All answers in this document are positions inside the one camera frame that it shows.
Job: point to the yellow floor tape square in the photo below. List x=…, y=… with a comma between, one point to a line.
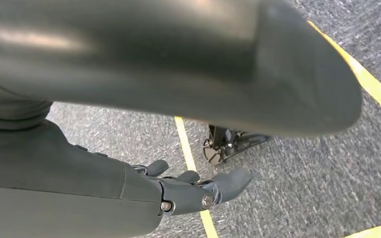
x=374, y=88

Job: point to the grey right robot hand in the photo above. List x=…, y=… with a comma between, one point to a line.
x=144, y=65

